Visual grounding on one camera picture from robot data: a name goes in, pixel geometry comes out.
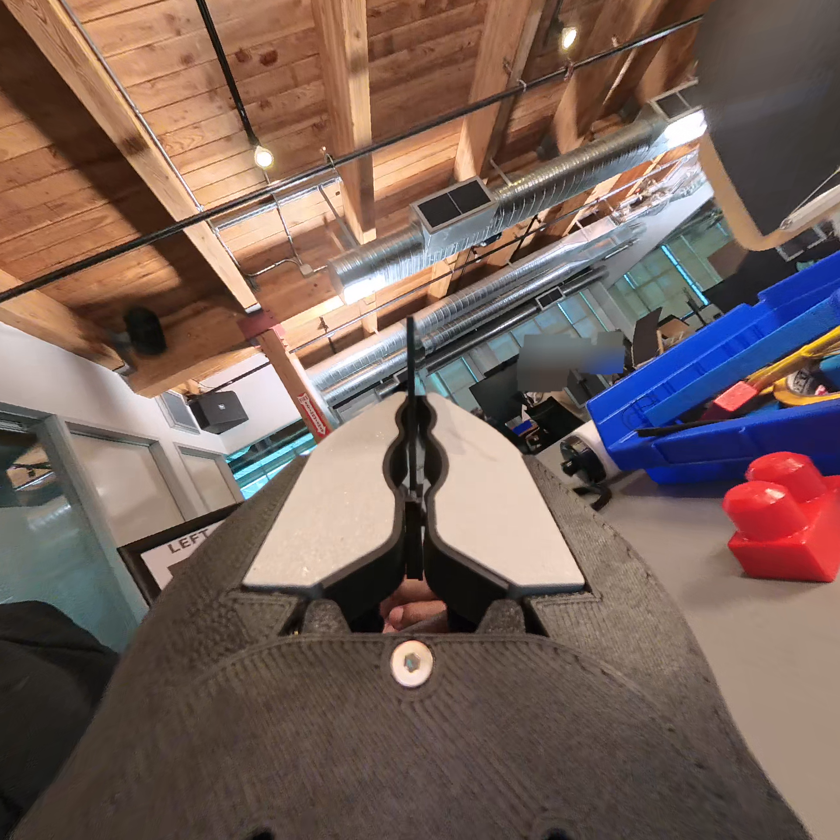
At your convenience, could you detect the small black device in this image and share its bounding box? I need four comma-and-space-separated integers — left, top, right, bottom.
560, 438, 608, 490

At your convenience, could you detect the red toy block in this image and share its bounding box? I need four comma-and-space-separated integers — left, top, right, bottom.
722, 451, 840, 584

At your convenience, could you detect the black panel with wooden rim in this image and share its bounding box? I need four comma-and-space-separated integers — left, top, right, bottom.
694, 0, 840, 253

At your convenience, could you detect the red plastic piece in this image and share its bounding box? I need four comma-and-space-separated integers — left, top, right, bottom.
712, 381, 760, 414

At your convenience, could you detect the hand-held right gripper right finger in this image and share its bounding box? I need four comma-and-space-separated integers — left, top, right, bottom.
422, 392, 586, 632

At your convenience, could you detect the yellow cable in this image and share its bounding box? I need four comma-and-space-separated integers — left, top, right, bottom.
748, 341, 840, 409

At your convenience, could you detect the red and white sign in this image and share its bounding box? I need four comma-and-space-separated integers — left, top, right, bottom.
295, 390, 330, 442

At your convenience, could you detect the person's right hand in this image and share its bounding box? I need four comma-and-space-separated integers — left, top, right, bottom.
379, 581, 452, 634

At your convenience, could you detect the silver duct with vent boxes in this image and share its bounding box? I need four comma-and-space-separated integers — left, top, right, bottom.
328, 98, 706, 306

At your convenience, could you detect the silver ventilation duct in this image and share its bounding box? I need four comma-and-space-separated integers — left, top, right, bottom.
307, 220, 651, 411

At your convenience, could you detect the black dome fixture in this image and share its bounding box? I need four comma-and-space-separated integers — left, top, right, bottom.
108, 307, 168, 376

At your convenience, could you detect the large blue storage bin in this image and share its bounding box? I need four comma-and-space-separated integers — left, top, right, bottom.
586, 252, 840, 488

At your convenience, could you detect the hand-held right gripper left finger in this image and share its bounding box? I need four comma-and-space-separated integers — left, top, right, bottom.
241, 392, 414, 632

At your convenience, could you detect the thin black strip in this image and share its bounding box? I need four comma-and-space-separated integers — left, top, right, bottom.
403, 315, 426, 581

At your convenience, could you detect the black wall speaker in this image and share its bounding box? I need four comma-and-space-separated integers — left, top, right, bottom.
187, 389, 252, 435

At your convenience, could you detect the black ceiling pipe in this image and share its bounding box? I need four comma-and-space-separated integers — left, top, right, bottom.
0, 14, 704, 304

